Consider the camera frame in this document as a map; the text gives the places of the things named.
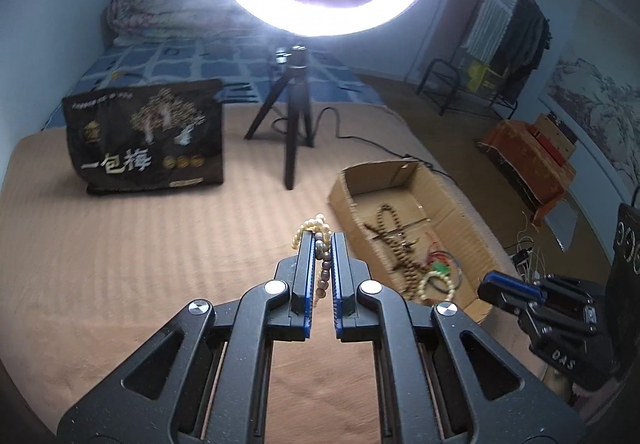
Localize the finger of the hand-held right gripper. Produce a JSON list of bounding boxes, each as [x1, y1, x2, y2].
[[477, 280, 599, 338], [487, 270, 599, 309]]

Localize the brown wooden bead necklace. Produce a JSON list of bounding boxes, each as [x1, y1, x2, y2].
[[364, 204, 428, 302]]

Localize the grey bead bracelet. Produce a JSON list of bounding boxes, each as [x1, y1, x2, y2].
[[312, 233, 335, 311]]

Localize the clear plastic sheet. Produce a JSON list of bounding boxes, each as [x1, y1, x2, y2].
[[542, 201, 581, 252]]

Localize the striped towel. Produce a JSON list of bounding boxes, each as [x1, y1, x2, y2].
[[462, 0, 526, 57]]

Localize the blue checkered bedsheet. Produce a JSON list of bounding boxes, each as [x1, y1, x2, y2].
[[42, 36, 386, 130]]

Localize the orange cloth covered box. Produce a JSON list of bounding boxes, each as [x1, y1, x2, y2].
[[477, 119, 578, 225]]

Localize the black printed bag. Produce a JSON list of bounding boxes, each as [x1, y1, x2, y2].
[[61, 78, 226, 196]]

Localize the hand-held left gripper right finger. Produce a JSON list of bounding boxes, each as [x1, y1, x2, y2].
[[331, 231, 586, 444]]

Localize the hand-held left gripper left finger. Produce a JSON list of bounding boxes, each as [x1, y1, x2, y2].
[[57, 232, 317, 444]]

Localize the brown cardboard piece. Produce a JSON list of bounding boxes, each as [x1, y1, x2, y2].
[[532, 113, 576, 150]]

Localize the cream bead strand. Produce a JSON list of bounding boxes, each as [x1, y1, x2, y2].
[[291, 213, 334, 251]]

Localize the landscape wall poster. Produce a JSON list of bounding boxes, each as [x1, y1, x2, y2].
[[540, 0, 640, 185]]

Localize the green pendant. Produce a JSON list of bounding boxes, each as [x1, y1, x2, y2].
[[422, 249, 453, 277]]

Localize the cardboard box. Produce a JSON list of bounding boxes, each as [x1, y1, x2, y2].
[[327, 160, 501, 325]]

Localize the black ring light cable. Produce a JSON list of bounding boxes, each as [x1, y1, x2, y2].
[[272, 106, 451, 175]]

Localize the brown door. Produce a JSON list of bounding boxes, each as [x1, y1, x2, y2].
[[415, 0, 483, 80]]

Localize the white power strip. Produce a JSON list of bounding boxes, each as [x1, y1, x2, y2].
[[510, 244, 541, 275]]

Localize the white cables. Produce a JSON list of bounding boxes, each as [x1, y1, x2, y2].
[[515, 211, 543, 285]]

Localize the black clothes rack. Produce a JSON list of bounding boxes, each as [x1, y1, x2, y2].
[[417, 0, 548, 117]]

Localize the black tripod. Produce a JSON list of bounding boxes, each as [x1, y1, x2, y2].
[[244, 44, 316, 191]]

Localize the white bead bracelet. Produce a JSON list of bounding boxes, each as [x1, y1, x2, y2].
[[416, 271, 462, 307]]

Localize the dark red box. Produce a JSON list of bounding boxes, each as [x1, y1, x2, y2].
[[535, 131, 576, 170]]

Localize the dark hanging clothes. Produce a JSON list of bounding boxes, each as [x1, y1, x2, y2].
[[492, 0, 551, 90]]

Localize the folded patterned quilt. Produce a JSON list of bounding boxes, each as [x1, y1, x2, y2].
[[102, 0, 261, 45]]

